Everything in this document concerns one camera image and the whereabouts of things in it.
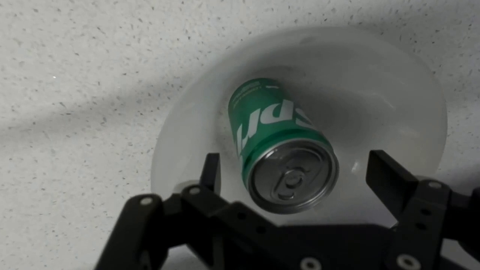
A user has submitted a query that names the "green soda can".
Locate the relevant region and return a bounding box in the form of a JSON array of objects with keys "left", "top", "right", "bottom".
[{"left": 228, "top": 78, "right": 339, "bottom": 214}]

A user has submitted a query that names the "clear plastic bowl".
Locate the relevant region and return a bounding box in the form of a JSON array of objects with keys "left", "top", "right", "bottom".
[{"left": 151, "top": 27, "right": 447, "bottom": 226}]

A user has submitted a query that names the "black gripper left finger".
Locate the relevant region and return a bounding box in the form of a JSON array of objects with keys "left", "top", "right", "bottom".
[{"left": 94, "top": 153, "right": 280, "bottom": 270}]

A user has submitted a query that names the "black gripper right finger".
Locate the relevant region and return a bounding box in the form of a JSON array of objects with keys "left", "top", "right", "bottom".
[{"left": 366, "top": 150, "right": 480, "bottom": 270}]

